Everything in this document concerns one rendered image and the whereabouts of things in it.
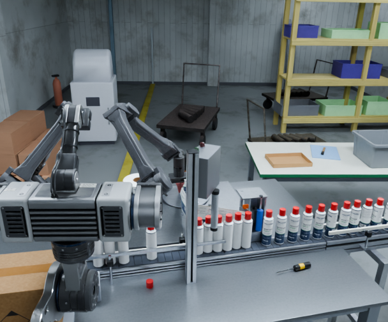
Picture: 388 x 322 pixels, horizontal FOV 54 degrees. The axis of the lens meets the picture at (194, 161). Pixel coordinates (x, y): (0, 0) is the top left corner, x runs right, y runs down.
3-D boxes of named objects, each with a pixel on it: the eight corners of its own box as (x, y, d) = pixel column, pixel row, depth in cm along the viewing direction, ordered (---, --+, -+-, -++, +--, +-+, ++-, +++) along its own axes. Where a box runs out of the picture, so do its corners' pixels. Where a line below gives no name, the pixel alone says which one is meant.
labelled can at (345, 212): (342, 230, 218) (348, 199, 210) (348, 236, 213) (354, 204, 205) (334, 232, 217) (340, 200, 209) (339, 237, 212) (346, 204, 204)
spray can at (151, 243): (156, 253, 195) (155, 219, 188) (157, 260, 191) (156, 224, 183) (146, 255, 194) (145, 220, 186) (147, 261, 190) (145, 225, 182)
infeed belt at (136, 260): (317, 238, 218) (318, 232, 216) (325, 246, 210) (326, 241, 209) (4, 278, 183) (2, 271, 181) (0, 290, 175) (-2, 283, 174)
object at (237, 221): (238, 243, 205) (241, 209, 197) (242, 249, 200) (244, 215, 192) (230, 245, 204) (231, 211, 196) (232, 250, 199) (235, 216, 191)
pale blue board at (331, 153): (335, 147, 365) (335, 146, 365) (340, 160, 336) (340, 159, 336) (309, 145, 370) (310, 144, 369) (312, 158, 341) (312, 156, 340)
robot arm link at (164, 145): (110, 124, 159) (130, 108, 156) (107, 114, 162) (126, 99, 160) (166, 162, 193) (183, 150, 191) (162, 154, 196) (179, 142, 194)
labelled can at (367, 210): (361, 234, 215) (368, 202, 207) (355, 229, 220) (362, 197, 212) (369, 233, 216) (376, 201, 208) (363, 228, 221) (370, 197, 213)
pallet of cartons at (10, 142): (82, 154, 552) (77, 110, 527) (48, 188, 451) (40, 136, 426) (29, 151, 558) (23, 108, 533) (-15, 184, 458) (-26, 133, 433)
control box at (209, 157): (219, 183, 179) (221, 145, 172) (207, 200, 165) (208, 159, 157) (199, 179, 183) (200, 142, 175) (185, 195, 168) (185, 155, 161)
